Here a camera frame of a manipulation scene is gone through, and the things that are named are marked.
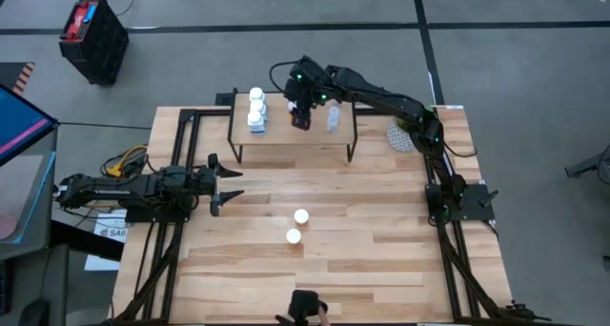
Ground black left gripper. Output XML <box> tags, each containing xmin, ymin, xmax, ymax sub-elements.
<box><xmin>190</xmin><ymin>152</ymin><xmax>246</xmax><ymax>218</ymax></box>

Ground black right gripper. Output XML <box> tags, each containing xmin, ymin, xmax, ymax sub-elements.
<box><xmin>284</xmin><ymin>77</ymin><xmax>317</xmax><ymax>132</ymax></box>

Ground potted succulent in white pot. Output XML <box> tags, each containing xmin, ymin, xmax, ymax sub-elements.
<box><xmin>385</xmin><ymin>105</ymin><xmax>437</xmax><ymax>153</ymax></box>

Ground white paper sheet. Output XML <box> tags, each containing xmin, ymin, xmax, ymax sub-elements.
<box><xmin>84</xmin><ymin>210</ymin><xmax>131</xmax><ymax>273</ymax></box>

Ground black handheld object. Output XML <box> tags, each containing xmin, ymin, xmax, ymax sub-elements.
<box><xmin>274</xmin><ymin>290</ymin><xmax>331</xmax><ymax>326</ymax></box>

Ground black desk beam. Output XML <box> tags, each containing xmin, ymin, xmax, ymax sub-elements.
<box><xmin>50</xmin><ymin>219</ymin><xmax>125</xmax><ymax>263</ymax></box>

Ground black crate with red top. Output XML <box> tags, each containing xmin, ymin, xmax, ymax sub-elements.
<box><xmin>58</xmin><ymin>0</ymin><xmax>131</xmax><ymax>86</ymax></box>

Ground grey desk surface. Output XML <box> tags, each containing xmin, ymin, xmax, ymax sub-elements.
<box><xmin>0</xmin><ymin>125</ymin><xmax>59</xmax><ymax>263</ymax></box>

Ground monitor with blue pink screen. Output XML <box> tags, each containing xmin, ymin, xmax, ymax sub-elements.
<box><xmin>0</xmin><ymin>83</ymin><xmax>60</xmax><ymax>168</ymax></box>

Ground black computer mouse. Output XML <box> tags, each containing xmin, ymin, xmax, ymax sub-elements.
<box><xmin>17</xmin><ymin>296</ymin><xmax>51</xmax><ymax>326</ymax></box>

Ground black yellow striped floor mat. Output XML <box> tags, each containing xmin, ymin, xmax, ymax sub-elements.
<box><xmin>0</xmin><ymin>61</ymin><xmax>36</xmax><ymax>96</ymax></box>

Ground black table clamp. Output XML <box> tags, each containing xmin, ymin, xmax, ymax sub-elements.
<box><xmin>503</xmin><ymin>301</ymin><xmax>553</xmax><ymax>323</ymax></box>

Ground wooden shelf with black frame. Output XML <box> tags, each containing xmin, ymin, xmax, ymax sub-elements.
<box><xmin>226</xmin><ymin>86</ymin><xmax>358</xmax><ymax>165</ymax></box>

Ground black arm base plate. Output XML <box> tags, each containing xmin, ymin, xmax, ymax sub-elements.
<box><xmin>425</xmin><ymin>182</ymin><xmax>499</xmax><ymax>223</ymax></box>
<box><xmin>123</xmin><ymin>186</ymin><xmax>194</xmax><ymax>224</ymax></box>

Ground yellow cable with plug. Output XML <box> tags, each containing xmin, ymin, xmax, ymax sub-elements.
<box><xmin>105</xmin><ymin>144</ymin><xmax>150</xmax><ymax>178</ymax></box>

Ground black aluminium frame rails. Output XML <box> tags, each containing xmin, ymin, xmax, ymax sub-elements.
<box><xmin>110</xmin><ymin>107</ymin><xmax>202</xmax><ymax>325</ymax></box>
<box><xmin>418</xmin><ymin>105</ymin><xmax>554</xmax><ymax>325</ymax></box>

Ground thin black monitor cable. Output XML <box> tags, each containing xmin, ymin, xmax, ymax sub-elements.
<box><xmin>56</xmin><ymin>120</ymin><xmax>154</xmax><ymax>131</ymax></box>

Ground thin black floor cable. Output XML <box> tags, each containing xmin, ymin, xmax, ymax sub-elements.
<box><xmin>115</xmin><ymin>0</ymin><xmax>149</xmax><ymax>18</ymax></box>

